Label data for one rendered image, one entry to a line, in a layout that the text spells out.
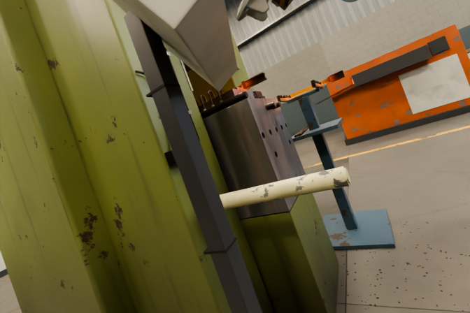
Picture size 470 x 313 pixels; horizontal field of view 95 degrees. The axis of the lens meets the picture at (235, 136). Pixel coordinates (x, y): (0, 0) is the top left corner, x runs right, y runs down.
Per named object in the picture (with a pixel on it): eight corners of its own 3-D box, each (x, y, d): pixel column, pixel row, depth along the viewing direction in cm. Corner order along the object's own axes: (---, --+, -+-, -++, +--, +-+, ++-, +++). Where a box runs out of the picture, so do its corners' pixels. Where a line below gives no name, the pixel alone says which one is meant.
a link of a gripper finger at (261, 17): (253, 31, 50) (279, -1, 49) (233, 16, 50) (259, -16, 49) (253, 38, 53) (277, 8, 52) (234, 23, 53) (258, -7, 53)
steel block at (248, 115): (307, 177, 112) (277, 98, 113) (289, 211, 79) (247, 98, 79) (222, 196, 139) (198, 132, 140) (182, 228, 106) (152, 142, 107)
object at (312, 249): (339, 263, 111) (307, 178, 112) (335, 334, 78) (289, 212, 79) (247, 265, 138) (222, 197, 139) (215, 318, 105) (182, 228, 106)
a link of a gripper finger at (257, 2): (253, 25, 47) (280, -10, 46) (232, 8, 47) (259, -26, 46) (253, 31, 50) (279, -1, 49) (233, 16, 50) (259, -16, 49)
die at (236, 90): (257, 103, 103) (250, 86, 103) (238, 103, 85) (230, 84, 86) (193, 131, 123) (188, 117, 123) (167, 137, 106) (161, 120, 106)
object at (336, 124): (343, 120, 146) (342, 117, 146) (338, 128, 111) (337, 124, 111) (301, 133, 161) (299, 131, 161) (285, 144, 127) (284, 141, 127)
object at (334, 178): (352, 182, 51) (344, 161, 51) (352, 191, 46) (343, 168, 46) (210, 209, 72) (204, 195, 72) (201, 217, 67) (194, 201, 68)
